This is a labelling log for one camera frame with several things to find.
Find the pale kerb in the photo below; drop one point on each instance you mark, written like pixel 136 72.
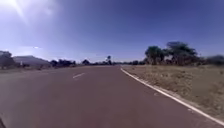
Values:
pixel 166 95

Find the dark round tree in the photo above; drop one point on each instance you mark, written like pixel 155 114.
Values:
pixel 6 60

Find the dark bush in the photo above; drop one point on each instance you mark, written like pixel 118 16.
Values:
pixel 216 60

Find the dry grass field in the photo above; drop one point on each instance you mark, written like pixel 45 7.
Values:
pixel 186 81

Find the clump of dark trees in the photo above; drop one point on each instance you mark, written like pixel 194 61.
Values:
pixel 173 53

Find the grey asphalt road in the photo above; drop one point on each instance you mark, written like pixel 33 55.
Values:
pixel 93 100

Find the row of distant trees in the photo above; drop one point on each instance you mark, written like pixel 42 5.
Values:
pixel 90 62

